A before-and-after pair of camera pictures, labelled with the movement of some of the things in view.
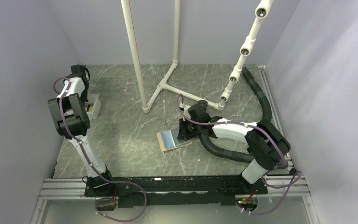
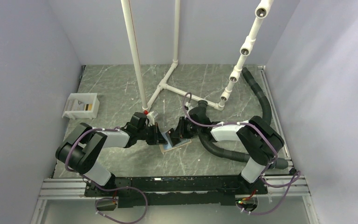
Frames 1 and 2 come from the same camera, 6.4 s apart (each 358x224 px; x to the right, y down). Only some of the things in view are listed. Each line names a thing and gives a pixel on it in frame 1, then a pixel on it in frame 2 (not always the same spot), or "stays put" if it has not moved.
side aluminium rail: x=275 y=114 stays put
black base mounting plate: x=219 y=191 stays put
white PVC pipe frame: x=262 y=12 stays put
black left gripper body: x=84 y=94 → x=147 y=134
